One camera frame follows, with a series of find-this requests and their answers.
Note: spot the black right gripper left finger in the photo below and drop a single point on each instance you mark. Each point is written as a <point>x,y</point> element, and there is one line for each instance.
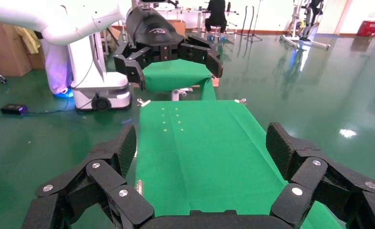
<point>105,177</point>

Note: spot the large brown cardboard box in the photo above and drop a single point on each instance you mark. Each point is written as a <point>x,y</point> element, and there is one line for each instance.
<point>4,50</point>

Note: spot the white and black exercise machine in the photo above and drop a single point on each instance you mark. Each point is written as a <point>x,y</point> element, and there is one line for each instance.
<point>311,14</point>

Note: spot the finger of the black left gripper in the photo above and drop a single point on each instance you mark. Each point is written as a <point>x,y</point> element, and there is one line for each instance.
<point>206,53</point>
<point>132,64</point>

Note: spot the black power adapter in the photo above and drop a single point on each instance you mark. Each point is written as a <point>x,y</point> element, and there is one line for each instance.
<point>14,109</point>

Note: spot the yellow cloth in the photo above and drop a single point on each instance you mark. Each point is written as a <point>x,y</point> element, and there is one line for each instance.
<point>28,39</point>

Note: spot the low brown cardboard box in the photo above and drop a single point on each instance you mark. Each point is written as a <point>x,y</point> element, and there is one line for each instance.
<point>37,60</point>

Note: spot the small open cardboard box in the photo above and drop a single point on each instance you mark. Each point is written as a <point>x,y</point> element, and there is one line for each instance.
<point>179,28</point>

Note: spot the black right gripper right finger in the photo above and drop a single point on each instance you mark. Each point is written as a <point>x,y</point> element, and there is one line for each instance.
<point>310,180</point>

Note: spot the silver binder clip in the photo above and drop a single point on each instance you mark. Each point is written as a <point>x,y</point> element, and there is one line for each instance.
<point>241,101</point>
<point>143,102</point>
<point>138,187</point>

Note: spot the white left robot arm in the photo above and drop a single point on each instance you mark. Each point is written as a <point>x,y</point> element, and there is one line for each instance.
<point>67,25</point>

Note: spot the black tripod stand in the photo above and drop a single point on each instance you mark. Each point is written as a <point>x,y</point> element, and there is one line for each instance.
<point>253,37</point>

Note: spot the small green table cloth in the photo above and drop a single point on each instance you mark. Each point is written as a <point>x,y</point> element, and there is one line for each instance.
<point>174,74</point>

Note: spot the large green table cloth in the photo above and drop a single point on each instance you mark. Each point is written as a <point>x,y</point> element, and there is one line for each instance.
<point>203,158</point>

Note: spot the person in white coverall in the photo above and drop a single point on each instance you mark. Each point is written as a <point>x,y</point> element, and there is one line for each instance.
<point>57,69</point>

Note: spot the white table leg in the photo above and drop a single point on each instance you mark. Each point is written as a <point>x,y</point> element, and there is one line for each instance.
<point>176,94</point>

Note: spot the seated person in black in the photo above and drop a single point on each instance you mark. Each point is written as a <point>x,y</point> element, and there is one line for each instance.
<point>217,14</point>

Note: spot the red box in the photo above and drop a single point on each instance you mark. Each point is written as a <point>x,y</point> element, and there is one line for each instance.
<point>368,28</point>

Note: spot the white work table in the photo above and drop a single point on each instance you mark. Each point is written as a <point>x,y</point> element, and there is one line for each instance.
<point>188,11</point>

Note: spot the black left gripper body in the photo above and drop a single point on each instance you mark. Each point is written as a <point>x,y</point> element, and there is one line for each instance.
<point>152,30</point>

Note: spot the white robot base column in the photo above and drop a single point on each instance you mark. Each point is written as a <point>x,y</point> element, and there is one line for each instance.
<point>91,74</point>

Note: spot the round stool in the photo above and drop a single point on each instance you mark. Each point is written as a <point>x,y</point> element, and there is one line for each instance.
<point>216,31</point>

